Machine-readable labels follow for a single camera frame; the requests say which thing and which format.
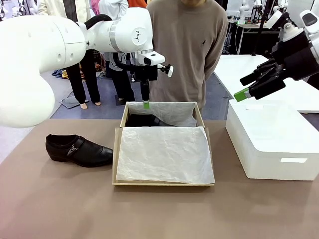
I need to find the person in beige sweater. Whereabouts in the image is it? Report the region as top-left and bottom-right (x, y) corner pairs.
(146, 0), (229, 114)

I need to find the cardboard shoe box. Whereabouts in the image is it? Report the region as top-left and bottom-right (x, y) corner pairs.
(112, 101), (215, 187)

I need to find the patterned cloth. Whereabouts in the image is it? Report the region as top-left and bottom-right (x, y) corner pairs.
(92, 49), (107, 80)

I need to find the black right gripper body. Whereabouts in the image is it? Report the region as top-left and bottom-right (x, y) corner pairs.
(271, 29), (315, 82)

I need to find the black left arm hose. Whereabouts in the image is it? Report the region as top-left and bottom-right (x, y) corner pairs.
(83, 14), (135, 73)

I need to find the person in orange top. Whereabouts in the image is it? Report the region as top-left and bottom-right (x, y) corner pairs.
(127, 0), (148, 8)

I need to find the black floor stand plate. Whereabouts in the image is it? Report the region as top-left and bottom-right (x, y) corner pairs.
(114, 94), (128, 105)

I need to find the person in white shirt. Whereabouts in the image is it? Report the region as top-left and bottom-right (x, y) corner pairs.
(98, 0), (137, 102)

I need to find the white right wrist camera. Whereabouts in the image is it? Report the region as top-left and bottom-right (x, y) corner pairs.
(265, 9), (291, 29)

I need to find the white tissue paper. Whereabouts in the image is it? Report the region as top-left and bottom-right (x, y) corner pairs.
(116, 101), (215, 185)

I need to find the gray floor stand plate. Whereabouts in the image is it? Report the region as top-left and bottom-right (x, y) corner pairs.
(59, 96), (87, 109)

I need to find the black leather dress shoe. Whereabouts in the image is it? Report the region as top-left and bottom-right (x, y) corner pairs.
(45, 133), (114, 168)
(124, 113), (176, 127)

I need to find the pile of colourful clothes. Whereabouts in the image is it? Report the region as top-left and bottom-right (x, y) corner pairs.
(51, 68), (70, 80)

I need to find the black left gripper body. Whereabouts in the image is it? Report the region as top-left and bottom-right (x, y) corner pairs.
(133, 65), (158, 82)

